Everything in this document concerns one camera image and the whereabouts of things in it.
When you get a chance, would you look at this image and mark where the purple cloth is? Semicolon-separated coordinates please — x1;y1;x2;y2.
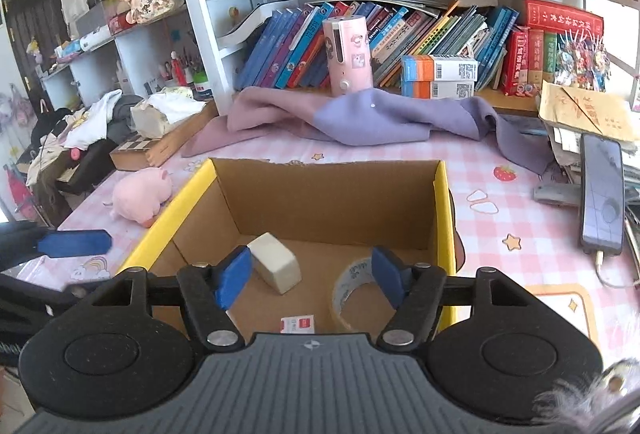
180;86;553;175

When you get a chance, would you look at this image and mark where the white charging cable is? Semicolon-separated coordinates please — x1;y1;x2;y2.
594;250;640;289

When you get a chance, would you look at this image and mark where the pink plush pig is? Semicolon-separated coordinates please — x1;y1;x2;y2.
102;167;173;229

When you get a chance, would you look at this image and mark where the yellow tape roll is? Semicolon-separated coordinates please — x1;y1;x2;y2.
330;256;401;332

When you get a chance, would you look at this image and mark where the pink cylindrical device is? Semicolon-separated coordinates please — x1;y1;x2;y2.
322;16;373;95

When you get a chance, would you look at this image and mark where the pile of clothes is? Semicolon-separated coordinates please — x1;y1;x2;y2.
25;88;146;215

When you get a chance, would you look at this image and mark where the orange blue white carton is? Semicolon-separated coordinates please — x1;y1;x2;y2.
401;54;478;82
402;80;476;100

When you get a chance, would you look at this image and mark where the red thick dictionary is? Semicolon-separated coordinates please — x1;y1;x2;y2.
510;0;604;35

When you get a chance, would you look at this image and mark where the brown paper envelope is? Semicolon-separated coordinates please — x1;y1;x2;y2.
539;81;632;142

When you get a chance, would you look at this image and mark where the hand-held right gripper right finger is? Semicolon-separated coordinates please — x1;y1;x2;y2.
371;245;540;350

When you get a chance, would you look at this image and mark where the cream rectangular block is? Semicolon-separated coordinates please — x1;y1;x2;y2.
247;233;302;295

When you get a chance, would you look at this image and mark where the stack of papers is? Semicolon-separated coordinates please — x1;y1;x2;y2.
540;114;640;215

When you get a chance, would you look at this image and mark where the pink checked tablecloth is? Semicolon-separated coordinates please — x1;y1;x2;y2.
50;129;640;365

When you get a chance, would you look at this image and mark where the grey flat remote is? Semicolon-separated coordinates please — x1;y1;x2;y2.
534;184;583;207

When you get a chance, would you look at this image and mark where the white side shelf unit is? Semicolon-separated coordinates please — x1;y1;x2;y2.
40;4;201;109

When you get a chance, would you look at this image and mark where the black smartphone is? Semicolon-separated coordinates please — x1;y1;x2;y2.
580;134;626;256

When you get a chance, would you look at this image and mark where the white bookshelf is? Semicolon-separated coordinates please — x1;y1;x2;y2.
167;0;640;115

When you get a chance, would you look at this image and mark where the set of red thick books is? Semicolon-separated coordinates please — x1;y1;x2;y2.
501;28;558;97

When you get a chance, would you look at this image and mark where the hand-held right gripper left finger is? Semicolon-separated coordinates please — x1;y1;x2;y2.
82;245;254;351

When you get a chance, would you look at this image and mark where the small red white packet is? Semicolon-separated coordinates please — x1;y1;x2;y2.
280;314;316;334

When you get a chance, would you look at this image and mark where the row of blue spined books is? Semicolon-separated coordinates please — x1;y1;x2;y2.
235;1;521;89

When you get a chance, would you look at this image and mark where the yellow cardboard box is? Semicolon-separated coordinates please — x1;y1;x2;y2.
117;158;466;336

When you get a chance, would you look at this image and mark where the colourful figures packet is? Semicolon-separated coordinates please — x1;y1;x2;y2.
555;34;611;89

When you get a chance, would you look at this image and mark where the cream cloth bag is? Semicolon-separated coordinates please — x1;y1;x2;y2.
131;86;206;139

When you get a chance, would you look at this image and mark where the fluffy grey sleeve cuff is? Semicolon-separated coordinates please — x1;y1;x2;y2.
532;359;640;434

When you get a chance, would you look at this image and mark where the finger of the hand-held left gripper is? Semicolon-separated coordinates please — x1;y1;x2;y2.
0;220;112;273
0;274;102;315

